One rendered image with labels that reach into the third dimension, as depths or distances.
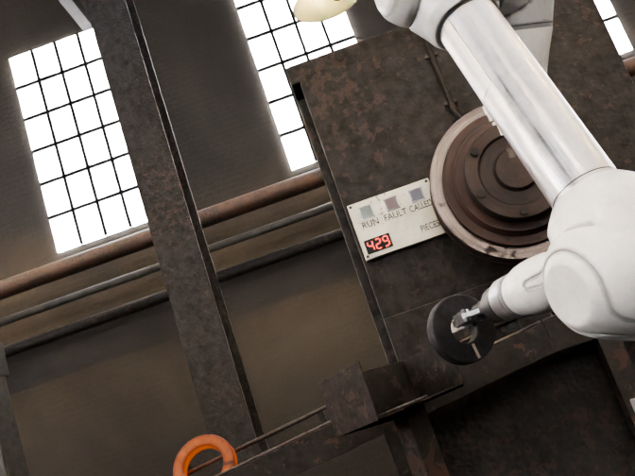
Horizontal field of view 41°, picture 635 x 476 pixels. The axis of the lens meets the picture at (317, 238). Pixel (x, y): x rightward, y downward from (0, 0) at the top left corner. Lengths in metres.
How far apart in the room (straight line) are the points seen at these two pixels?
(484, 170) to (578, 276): 1.36
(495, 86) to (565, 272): 0.34
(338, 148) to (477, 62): 1.39
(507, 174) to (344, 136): 0.57
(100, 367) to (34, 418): 0.84
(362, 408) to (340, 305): 6.64
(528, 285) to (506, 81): 0.45
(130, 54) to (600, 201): 4.85
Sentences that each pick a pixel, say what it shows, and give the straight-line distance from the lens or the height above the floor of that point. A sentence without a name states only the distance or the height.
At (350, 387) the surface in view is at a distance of 2.00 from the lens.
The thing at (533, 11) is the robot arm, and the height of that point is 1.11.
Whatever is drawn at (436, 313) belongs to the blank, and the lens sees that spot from 1.88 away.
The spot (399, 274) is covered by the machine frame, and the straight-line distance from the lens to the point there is 2.55.
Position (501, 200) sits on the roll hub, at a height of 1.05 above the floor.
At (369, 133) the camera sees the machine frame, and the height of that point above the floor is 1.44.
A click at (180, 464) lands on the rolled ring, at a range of 2.50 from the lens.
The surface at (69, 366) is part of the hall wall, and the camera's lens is 9.21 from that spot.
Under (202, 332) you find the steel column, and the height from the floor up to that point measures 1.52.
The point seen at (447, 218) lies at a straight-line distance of 2.43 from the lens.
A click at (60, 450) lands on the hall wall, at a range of 9.19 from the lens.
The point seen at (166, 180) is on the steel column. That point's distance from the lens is 5.37.
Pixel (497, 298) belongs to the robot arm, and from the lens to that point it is 1.69.
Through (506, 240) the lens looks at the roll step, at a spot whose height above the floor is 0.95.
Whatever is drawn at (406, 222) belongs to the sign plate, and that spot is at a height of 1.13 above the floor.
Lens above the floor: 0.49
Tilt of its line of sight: 15 degrees up
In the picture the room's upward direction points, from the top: 19 degrees counter-clockwise
